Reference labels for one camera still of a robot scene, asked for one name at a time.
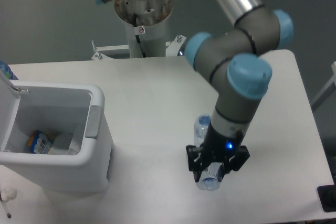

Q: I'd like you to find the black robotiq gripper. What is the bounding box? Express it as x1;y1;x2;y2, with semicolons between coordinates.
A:
186;124;249;183

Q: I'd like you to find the clear blue plastic bottle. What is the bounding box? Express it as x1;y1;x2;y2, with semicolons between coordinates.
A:
194;114;221;191

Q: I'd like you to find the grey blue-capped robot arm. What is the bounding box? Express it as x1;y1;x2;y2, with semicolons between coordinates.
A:
94;0;293;182

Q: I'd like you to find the white plastic trash can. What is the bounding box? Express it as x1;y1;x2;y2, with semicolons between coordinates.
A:
1;74;114;193

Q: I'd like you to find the black device at table corner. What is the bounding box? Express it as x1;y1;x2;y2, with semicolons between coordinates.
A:
317;185;335;212

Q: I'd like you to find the blue yellow snack wrapper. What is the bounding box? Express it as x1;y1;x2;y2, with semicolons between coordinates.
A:
27;130;54;154

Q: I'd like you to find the white crumpled paper ball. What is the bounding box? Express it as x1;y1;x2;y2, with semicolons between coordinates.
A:
1;187;17;202

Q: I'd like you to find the white pen black tip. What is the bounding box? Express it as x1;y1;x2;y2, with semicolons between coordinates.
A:
1;191;12;219

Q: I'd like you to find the blue patterned object left edge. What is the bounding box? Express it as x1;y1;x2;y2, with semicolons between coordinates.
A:
0;60;18;80

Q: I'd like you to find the white frame right edge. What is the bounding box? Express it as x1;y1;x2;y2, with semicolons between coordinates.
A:
311;62;335;112

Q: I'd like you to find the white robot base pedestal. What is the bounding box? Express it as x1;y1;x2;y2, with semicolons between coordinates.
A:
90;0;229;61

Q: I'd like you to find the black cable on pedestal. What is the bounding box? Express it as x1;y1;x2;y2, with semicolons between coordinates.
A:
133;13;147;58

